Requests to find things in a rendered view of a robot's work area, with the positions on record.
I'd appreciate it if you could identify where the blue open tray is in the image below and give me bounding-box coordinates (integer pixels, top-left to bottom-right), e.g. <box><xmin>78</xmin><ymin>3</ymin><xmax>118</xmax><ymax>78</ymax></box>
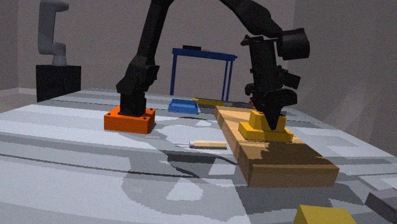
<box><xmin>168</xmin><ymin>99</ymin><xmax>198</xmax><ymax>115</ymax></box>

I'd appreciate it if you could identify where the tan wooden floor panel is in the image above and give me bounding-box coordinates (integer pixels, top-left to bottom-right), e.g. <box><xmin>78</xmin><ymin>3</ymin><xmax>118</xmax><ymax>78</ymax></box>
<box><xmin>214</xmin><ymin>105</ymin><xmax>339</xmax><ymax>188</ymax></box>

